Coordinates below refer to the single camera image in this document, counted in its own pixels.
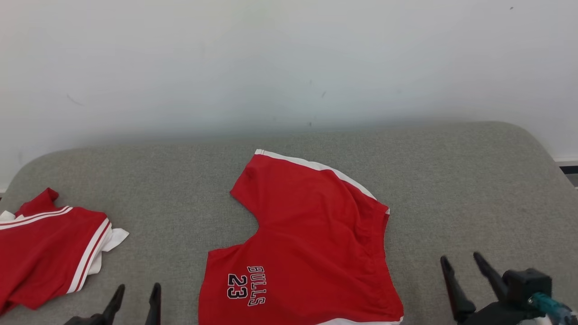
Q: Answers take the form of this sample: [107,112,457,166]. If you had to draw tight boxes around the white wall baseboard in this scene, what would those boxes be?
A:
[553,157,578,176]

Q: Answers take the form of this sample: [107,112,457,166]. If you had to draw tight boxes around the red jersey with white trim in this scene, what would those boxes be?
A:
[0,187,130,315]

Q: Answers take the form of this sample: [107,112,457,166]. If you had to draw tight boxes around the red shorts with white stripe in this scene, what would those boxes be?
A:
[198,149,404,325]

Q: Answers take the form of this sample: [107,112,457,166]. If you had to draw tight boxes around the teal right camera connector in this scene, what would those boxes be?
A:
[527,292,575,325]

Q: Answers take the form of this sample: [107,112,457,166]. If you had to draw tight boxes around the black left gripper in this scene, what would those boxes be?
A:
[63,283,162,325]

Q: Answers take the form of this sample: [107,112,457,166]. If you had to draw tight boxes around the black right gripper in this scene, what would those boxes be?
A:
[440,251,545,325]

